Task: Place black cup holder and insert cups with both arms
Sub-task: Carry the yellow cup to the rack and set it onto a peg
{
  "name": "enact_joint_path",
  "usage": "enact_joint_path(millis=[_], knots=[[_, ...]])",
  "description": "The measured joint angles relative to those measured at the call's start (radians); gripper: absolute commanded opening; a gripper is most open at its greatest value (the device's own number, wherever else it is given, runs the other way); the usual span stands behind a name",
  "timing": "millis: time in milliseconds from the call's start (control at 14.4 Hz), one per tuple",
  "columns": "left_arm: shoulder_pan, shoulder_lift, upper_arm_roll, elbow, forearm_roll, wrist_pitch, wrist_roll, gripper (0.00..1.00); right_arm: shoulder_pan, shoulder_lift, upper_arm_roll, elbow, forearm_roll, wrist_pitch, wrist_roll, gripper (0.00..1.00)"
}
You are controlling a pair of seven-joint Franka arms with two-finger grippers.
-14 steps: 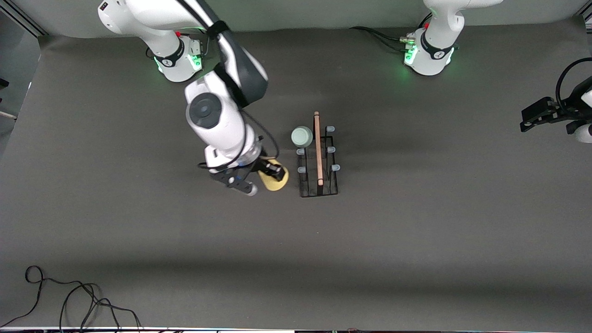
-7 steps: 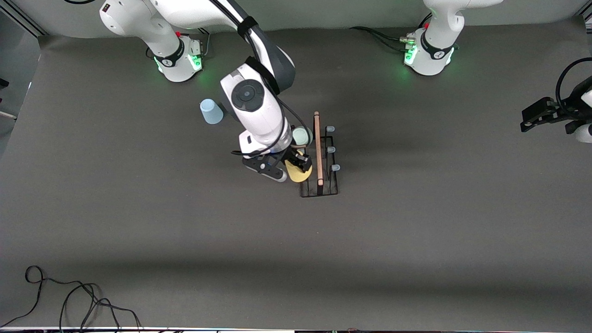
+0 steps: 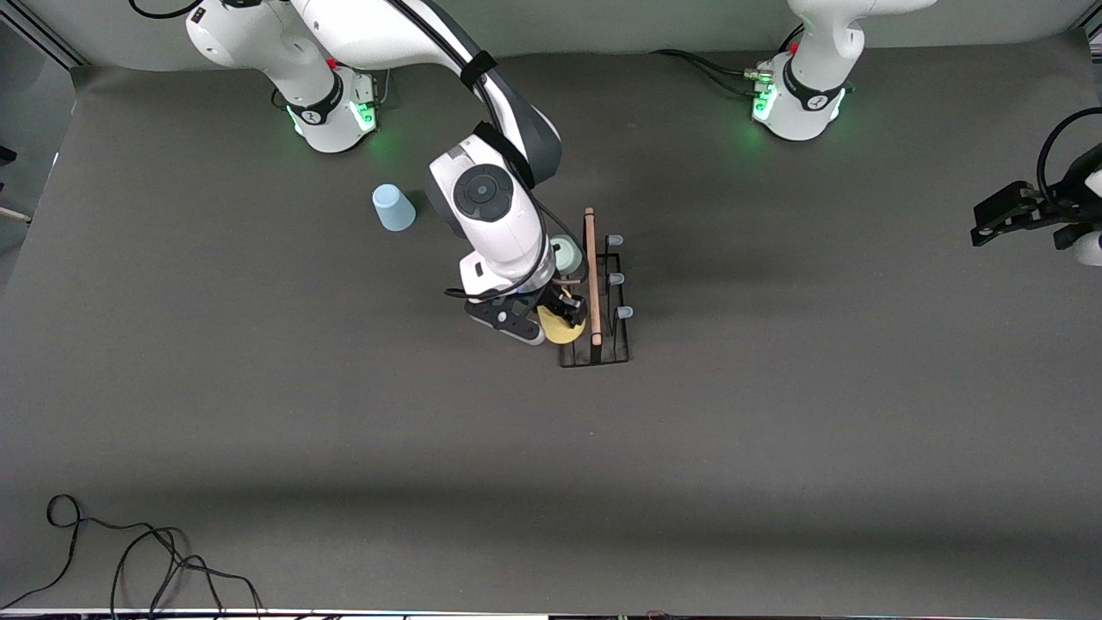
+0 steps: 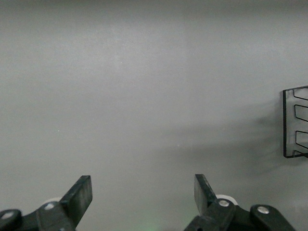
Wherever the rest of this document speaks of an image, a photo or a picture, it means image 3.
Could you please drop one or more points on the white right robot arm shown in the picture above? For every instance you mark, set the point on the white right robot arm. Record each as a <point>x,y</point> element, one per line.
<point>499,224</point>

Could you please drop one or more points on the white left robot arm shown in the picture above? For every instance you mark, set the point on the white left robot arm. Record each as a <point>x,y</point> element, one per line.
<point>818,77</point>

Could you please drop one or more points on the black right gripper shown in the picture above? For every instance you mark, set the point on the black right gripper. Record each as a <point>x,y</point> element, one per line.
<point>560,304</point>

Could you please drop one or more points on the aluminium frame rail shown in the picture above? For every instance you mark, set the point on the aluminium frame rail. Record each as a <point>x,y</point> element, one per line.
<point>43,33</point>
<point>1093,33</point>

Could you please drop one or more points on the light blue plastic cup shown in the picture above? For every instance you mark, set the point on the light blue plastic cup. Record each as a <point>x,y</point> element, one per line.
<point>394,211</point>

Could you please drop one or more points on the dark grey table mat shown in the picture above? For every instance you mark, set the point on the dark grey table mat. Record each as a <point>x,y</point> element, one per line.
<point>689,474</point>

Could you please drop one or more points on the yellow plastic cup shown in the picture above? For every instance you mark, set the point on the yellow plastic cup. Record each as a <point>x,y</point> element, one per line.
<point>560,334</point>

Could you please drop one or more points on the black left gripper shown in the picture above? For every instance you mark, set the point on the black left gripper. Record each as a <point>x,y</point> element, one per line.
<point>1057,207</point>

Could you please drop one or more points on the pale green plastic cup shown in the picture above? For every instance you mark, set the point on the pale green plastic cup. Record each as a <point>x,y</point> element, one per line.
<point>566,257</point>

